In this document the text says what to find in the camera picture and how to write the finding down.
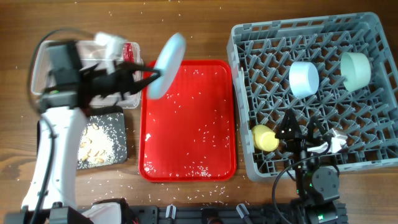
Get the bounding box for black tray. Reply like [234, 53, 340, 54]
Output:
[35, 106, 127, 172]

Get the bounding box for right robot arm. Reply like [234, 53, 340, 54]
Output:
[272, 109, 340, 223]

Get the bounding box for peanut shells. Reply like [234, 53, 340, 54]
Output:
[78, 123, 106, 164]

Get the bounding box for green bowl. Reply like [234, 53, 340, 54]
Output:
[340, 52, 371, 92]

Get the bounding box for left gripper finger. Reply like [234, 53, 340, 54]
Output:
[118, 62, 161, 76]
[126, 74, 160, 95]

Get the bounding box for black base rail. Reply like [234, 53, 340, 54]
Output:
[130, 203, 348, 224]

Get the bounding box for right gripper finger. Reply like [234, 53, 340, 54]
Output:
[275, 109, 302, 140]
[307, 116, 325, 139]

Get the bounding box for clear plastic bin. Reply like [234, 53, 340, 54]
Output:
[30, 40, 144, 109]

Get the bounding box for red foil wrapper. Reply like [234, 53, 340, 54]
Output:
[123, 43, 134, 62]

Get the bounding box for red serving tray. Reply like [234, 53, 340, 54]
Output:
[138, 60, 237, 182]

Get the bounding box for light blue bowl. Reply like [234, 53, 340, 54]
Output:
[289, 62, 320, 99]

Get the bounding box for light blue plate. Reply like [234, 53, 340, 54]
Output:
[147, 33, 187, 100]

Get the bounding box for yellow cup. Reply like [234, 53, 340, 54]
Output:
[251, 124, 279, 152]

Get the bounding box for grey dishwasher rack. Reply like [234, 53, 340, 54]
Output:
[227, 12, 397, 182]

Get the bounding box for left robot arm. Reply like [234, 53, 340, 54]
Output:
[4, 40, 166, 223]

